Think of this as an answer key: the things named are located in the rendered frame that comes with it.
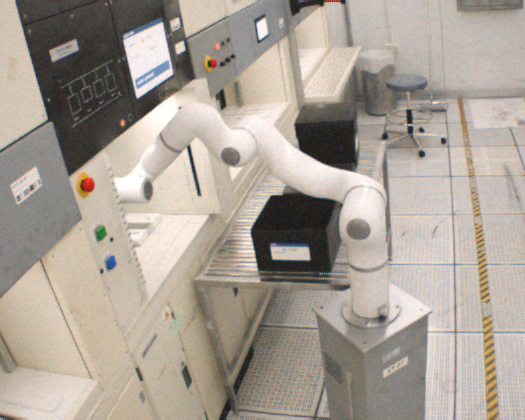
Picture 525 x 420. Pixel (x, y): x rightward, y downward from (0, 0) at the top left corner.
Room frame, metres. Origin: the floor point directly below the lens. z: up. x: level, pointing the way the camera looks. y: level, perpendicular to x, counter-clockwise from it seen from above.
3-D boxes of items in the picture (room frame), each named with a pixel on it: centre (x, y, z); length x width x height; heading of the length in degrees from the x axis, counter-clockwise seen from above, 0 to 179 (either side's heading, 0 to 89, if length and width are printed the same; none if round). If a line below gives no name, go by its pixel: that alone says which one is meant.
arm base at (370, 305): (1.37, -0.27, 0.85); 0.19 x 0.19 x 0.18
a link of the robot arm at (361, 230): (1.34, -0.26, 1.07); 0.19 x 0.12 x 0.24; 159
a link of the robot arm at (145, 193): (1.64, 0.42, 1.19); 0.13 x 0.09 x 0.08; 70
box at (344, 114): (2.62, -0.37, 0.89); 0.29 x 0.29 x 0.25; 74
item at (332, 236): (1.79, -0.10, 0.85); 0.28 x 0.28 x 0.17; 69
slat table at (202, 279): (2.23, -0.19, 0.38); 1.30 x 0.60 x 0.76; 160
